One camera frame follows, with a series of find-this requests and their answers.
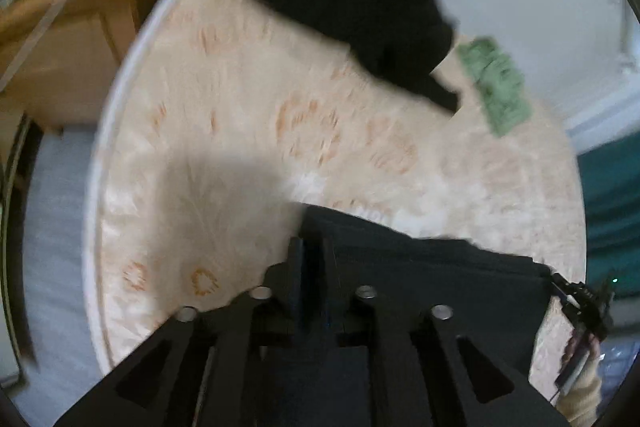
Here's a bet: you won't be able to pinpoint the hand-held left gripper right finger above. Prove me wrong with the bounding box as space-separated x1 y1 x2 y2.
320 234 571 427

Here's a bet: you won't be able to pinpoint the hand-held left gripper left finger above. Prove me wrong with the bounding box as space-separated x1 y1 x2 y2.
52 237 308 427

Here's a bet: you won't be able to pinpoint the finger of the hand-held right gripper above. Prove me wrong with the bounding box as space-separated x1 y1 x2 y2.
550 273 573 303

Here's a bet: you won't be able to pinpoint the black ribbed pants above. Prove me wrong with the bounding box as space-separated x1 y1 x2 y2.
300 204 556 383

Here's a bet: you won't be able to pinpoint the black knit sweater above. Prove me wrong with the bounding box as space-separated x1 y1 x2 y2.
196 0 462 114

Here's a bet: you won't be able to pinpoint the person's right forearm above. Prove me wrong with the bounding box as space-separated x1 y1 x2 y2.
552 359 603 427

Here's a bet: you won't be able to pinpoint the person's right hand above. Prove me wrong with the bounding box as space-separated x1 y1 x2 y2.
560 336 601 375

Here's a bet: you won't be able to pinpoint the teal curtain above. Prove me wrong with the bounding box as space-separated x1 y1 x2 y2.
575 142 640 308

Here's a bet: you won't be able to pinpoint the beige floral mattress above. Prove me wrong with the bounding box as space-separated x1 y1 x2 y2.
82 0 588 408

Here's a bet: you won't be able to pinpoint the green shirt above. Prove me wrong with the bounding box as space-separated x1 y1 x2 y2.
457 36 533 138

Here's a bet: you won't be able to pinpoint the wooden nightstand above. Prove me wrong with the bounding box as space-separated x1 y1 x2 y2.
0 0 208 135

